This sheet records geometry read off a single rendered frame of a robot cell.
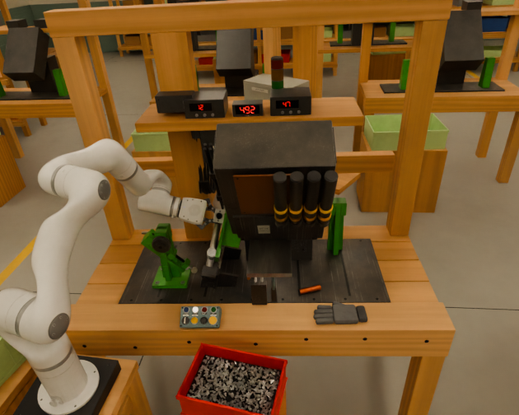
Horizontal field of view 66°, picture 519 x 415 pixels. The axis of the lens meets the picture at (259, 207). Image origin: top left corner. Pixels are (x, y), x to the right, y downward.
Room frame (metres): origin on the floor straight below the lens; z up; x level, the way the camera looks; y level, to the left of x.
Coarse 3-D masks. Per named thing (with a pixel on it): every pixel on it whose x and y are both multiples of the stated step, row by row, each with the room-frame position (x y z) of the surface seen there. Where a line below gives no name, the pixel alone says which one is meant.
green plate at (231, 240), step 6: (228, 222) 1.28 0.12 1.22; (222, 228) 1.27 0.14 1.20; (228, 228) 1.28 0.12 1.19; (222, 234) 1.27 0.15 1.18; (228, 234) 1.28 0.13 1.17; (234, 234) 1.28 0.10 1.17; (222, 240) 1.28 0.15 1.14; (228, 240) 1.28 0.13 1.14; (234, 240) 1.28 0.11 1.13; (240, 240) 1.27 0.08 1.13; (234, 246) 1.28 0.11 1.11
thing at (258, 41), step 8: (208, 32) 8.80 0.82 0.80; (256, 32) 8.26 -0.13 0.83; (288, 32) 8.20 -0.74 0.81; (328, 32) 8.09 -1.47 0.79; (336, 32) 8.02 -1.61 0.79; (200, 40) 8.42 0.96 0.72; (208, 40) 8.39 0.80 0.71; (256, 40) 8.21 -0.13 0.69; (288, 40) 8.12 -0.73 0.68; (256, 56) 8.28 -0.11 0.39; (288, 56) 8.17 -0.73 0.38; (328, 56) 8.08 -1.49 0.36; (336, 56) 8.01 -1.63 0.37; (200, 64) 8.42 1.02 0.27; (208, 64) 8.40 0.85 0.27; (256, 64) 8.22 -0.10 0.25; (288, 64) 8.12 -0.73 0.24; (328, 64) 7.99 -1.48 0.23; (336, 64) 7.97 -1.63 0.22; (336, 72) 8.01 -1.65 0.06
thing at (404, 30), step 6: (396, 24) 10.63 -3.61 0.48; (402, 24) 10.61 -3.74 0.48; (408, 24) 10.59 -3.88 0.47; (414, 24) 10.57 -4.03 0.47; (348, 30) 10.37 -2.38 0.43; (378, 30) 10.32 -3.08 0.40; (384, 30) 10.30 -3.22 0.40; (396, 30) 10.25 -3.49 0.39; (402, 30) 10.22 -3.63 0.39; (408, 30) 10.20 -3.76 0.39; (348, 36) 10.37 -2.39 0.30; (378, 36) 10.32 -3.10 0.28; (384, 36) 10.30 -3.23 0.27; (396, 36) 10.24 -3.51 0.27; (402, 36) 10.21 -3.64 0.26; (408, 36) 10.17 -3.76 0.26
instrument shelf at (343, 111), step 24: (144, 120) 1.57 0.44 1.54; (168, 120) 1.56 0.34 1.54; (192, 120) 1.54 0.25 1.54; (216, 120) 1.52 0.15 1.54; (240, 120) 1.52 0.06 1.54; (264, 120) 1.51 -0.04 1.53; (288, 120) 1.50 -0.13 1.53; (312, 120) 1.50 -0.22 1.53; (336, 120) 1.49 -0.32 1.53; (360, 120) 1.48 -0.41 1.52
